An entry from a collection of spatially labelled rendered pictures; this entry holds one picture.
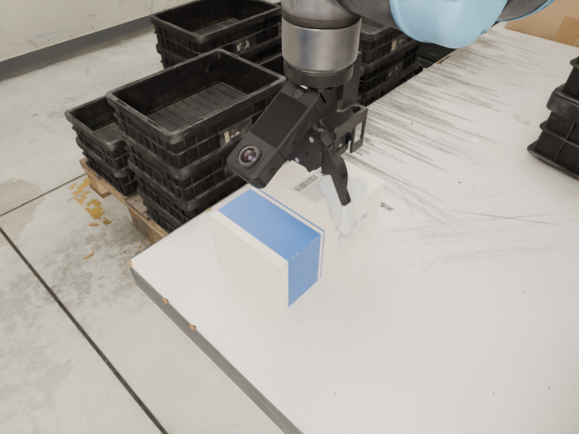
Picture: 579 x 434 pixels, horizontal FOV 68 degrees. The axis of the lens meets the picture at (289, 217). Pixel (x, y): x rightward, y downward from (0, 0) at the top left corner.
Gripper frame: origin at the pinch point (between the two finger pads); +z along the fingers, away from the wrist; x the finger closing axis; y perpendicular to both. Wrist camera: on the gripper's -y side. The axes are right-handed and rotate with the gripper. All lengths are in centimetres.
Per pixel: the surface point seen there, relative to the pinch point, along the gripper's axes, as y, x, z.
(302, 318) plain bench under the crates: -8.6, -8.3, 6.3
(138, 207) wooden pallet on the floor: 12, 85, 62
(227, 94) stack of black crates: 45, 71, 27
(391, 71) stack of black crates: 109, 51, 35
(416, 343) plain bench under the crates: -2.0, -20.2, 6.3
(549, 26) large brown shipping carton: 97, 2, 2
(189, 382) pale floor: -11, 29, 76
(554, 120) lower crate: 42.9, -16.7, -1.7
